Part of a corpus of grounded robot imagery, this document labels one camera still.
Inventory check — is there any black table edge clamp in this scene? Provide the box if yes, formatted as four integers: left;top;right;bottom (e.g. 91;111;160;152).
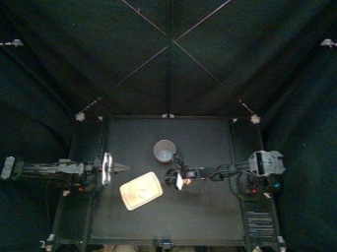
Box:
154;238;176;251

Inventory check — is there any pink rectangular plate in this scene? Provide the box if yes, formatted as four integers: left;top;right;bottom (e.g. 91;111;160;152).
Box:
119;170;164;212

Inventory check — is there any thin diagonal brace wire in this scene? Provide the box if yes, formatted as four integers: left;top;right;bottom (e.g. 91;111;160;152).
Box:
80;0;231;113
120;0;255;116

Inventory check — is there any grey round cup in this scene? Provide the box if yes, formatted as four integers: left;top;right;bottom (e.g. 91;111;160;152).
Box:
152;139;178;164

